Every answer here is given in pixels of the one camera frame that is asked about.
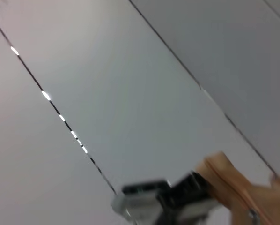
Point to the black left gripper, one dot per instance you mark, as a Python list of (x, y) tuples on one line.
[(177, 204)]

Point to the khaki canvas food bag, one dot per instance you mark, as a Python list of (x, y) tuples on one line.
[(247, 199)]

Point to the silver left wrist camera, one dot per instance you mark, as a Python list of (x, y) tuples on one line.
[(135, 204)]

